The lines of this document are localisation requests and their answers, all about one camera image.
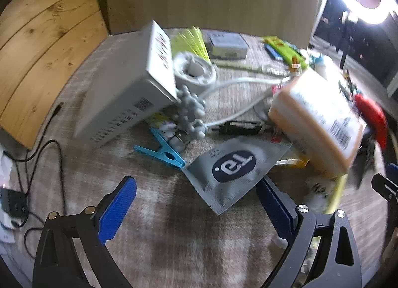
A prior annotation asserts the wooden board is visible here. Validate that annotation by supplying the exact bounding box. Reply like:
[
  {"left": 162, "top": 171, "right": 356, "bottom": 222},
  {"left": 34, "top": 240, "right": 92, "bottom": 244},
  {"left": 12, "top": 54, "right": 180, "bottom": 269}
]
[{"left": 0, "top": 0, "right": 111, "bottom": 150}]

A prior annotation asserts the grey tin box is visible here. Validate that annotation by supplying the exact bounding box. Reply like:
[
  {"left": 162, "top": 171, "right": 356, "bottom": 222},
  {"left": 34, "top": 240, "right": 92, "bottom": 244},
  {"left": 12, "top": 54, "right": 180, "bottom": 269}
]
[{"left": 207, "top": 31, "right": 249, "bottom": 60}]

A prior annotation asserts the black power adapter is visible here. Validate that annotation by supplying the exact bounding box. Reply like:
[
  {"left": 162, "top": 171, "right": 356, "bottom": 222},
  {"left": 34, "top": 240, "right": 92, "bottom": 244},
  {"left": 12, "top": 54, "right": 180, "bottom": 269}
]
[{"left": 0, "top": 188, "right": 29, "bottom": 229}]

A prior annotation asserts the thin white cable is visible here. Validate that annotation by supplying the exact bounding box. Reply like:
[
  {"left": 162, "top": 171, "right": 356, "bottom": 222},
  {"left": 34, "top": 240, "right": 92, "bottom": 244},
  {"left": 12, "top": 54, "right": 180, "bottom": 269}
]
[{"left": 199, "top": 76, "right": 300, "bottom": 130}]

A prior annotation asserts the white orange packet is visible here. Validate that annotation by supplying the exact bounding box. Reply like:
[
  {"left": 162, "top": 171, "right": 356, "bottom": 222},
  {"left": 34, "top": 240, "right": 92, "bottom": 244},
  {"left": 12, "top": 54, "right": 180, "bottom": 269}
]
[{"left": 268, "top": 68, "right": 367, "bottom": 179}]

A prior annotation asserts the white round tape dispenser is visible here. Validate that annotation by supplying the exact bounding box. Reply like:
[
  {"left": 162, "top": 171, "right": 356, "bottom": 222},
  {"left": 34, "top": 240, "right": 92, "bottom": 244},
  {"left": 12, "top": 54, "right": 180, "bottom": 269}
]
[{"left": 172, "top": 52, "right": 218, "bottom": 96}]

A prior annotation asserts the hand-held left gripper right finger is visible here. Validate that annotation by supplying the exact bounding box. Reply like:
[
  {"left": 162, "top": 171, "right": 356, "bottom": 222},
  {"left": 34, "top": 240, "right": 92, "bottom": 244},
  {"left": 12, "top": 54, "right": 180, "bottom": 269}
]
[{"left": 255, "top": 176, "right": 364, "bottom": 288}]

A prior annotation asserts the yellow shuttlecock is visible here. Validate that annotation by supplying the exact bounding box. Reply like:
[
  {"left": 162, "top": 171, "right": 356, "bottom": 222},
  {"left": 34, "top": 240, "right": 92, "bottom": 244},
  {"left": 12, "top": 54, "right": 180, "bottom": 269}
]
[{"left": 171, "top": 27, "right": 210, "bottom": 60}]

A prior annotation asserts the dark green printed stick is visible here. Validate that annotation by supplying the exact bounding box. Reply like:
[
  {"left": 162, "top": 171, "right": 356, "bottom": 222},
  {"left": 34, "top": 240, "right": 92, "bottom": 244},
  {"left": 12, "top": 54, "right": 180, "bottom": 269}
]
[{"left": 214, "top": 120, "right": 268, "bottom": 136}]

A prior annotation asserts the grey sachet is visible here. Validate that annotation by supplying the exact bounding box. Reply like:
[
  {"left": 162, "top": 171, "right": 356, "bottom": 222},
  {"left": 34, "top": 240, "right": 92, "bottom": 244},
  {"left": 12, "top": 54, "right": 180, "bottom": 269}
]
[{"left": 182, "top": 137, "right": 293, "bottom": 215}]

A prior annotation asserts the long black cable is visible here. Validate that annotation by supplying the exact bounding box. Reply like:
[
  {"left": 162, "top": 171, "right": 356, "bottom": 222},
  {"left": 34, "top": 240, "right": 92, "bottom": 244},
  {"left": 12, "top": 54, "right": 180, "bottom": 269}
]
[{"left": 3, "top": 103, "right": 67, "bottom": 259}]

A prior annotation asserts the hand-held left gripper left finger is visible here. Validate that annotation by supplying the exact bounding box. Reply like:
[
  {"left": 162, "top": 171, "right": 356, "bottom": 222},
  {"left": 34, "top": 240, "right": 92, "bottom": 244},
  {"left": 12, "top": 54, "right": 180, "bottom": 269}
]
[{"left": 33, "top": 176, "right": 137, "bottom": 288}]

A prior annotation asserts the small cartoon printed packet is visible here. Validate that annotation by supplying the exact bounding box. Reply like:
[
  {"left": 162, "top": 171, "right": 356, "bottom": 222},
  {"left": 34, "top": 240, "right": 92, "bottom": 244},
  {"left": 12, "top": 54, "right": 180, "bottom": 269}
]
[{"left": 149, "top": 113, "right": 176, "bottom": 139}]

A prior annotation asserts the small blue packet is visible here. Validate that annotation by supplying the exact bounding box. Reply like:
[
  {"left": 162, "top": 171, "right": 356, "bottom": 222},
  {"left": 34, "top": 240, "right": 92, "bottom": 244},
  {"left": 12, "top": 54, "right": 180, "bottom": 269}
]
[{"left": 264, "top": 45, "right": 283, "bottom": 61}]

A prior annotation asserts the grey bumpy toy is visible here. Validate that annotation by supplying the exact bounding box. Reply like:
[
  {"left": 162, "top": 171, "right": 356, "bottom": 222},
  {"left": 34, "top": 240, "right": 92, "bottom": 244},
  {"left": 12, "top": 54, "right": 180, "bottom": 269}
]
[{"left": 174, "top": 85, "right": 207, "bottom": 139}]

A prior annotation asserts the white carton with red print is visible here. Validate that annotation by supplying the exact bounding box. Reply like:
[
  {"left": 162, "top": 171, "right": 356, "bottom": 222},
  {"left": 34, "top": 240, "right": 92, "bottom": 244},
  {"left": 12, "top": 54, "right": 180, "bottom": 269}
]
[{"left": 73, "top": 20, "right": 178, "bottom": 146}]

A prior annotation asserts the green tube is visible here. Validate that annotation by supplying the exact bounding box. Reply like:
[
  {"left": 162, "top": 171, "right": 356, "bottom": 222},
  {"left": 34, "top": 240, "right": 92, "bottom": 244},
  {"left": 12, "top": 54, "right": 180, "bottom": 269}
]
[{"left": 263, "top": 37, "right": 308, "bottom": 69}]

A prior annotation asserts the small yellow sachet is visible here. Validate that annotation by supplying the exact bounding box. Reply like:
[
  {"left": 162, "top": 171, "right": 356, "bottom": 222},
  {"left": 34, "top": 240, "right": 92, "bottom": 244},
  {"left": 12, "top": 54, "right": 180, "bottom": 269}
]
[{"left": 274, "top": 157, "right": 311, "bottom": 169}]

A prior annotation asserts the blue clothespin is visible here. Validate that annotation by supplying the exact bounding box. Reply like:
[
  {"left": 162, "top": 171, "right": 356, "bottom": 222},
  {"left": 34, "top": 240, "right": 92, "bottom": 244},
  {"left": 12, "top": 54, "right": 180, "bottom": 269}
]
[{"left": 134, "top": 126, "right": 186, "bottom": 170}]

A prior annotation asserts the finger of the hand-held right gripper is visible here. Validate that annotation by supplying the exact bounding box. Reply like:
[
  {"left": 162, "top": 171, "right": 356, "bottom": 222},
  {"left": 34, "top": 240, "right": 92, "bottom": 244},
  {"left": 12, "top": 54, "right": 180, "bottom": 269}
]
[{"left": 371, "top": 173, "right": 398, "bottom": 205}]

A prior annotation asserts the red packet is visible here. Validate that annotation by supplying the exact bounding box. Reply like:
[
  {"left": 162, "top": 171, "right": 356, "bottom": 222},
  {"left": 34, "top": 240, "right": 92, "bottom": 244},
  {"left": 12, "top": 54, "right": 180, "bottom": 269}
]
[{"left": 354, "top": 93, "right": 389, "bottom": 148}]

